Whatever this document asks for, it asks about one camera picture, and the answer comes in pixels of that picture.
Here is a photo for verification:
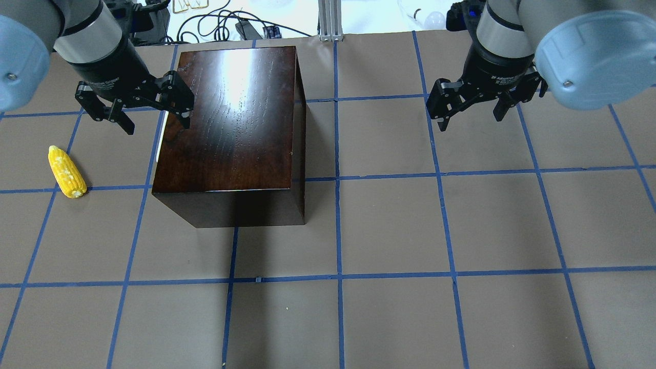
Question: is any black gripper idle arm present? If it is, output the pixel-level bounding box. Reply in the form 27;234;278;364
426;40;548;132

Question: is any black gripper working arm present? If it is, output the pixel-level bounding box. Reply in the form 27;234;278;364
69;39;195;135

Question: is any grey robot arm with corn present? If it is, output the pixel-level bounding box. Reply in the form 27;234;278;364
1;1;195;135

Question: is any grey idle robot arm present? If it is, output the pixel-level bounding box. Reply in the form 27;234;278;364
426;1;655;131

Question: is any dark wooden drawer cabinet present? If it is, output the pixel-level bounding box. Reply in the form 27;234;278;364
151;45;307;228

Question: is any black power adapter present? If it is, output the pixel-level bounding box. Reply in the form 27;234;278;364
235;18;263;40

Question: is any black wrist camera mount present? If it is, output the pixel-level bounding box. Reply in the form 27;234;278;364
445;1;486;31

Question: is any aluminium frame post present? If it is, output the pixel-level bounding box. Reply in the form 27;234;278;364
318;0;344;42

